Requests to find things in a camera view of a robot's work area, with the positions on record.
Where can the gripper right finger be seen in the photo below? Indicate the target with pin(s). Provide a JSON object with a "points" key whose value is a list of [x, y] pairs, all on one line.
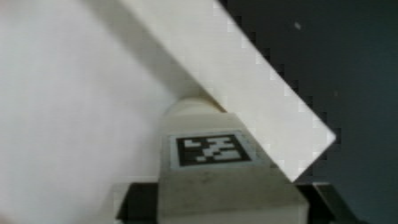
{"points": [[329, 210]]}

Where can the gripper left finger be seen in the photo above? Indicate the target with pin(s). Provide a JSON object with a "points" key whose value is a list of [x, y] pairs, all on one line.
{"points": [[137, 209]]}

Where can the white leg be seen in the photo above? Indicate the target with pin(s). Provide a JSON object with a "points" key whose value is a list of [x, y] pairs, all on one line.
{"points": [[222, 186]]}

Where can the white square table top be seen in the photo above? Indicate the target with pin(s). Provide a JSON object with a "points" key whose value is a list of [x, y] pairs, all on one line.
{"points": [[103, 60]]}

